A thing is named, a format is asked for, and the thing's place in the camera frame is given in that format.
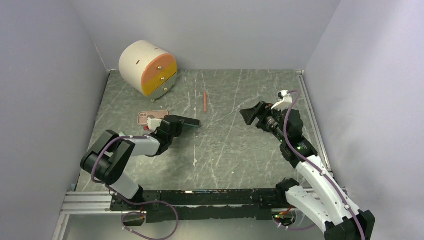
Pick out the pink phone case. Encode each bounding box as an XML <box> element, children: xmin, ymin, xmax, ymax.
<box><xmin>137</xmin><ymin>110</ymin><xmax>169</xmax><ymax>126</ymax></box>

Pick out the red-brown pencil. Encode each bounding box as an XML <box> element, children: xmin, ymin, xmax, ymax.
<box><xmin>203</xmin><ymin>91</ymin><xmax>208</xmax><ymax>113</ymax></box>

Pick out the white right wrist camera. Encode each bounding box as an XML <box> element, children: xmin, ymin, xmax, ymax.
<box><xmin>271</xmin><ymin>90</ymin><xmax>293</xmax><ymax>111</ymax></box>

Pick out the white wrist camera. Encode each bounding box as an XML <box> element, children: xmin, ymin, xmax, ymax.
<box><xmin>271</xmin><ymin>90</ymin><xmax>293</xmax><ymax>111</ymax></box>
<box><xmin>144</xmin><ymin>117</ymin><xmax>163</xmax><ymax>132</ymax></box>

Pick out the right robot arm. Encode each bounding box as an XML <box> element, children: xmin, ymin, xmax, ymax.
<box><xmin>240</xmin><ymin>101</ymin><xmax>376</xmax><ymax>240</ymax></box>

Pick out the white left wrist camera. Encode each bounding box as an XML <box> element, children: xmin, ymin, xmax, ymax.
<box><xmin>144</xmin><ymin>117</ymin><xmax>163</xmax><ymax>132</ymax></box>

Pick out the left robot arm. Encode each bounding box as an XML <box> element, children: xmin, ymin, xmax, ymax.
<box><xmin>80</xmin><ymin>115</ymin><xmax>185</xmax><ymax>210</ymax></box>

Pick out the black screen white phone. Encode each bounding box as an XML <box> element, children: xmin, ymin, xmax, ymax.
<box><xmin>179</xmin><ymin>116</ymin><xmax>201</xmax><ymax>128</ymax></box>

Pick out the white round drawer cabinet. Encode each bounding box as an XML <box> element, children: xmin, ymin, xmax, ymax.
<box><xmin>118</xmin><ymin>40</ymin><xmax>178</xmax><ymax>100</ymax></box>

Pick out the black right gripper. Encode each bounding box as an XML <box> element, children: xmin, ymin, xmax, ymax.
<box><xmin>240</xmin><ymin>100</ymin><xmax>287</xmax><ymax>144</ymax></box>

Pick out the black base crossbar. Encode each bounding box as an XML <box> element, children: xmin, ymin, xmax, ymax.
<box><xmin>109</xmin><ymin>188</ymin><xmax>291</xmax><ymax>223</ymax></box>

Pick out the aluminium frame rail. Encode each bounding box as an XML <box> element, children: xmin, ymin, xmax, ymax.
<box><xmin>52</xmin><ymin>187</ymin><xmax>362</xmax><ymax>240</ymax></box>

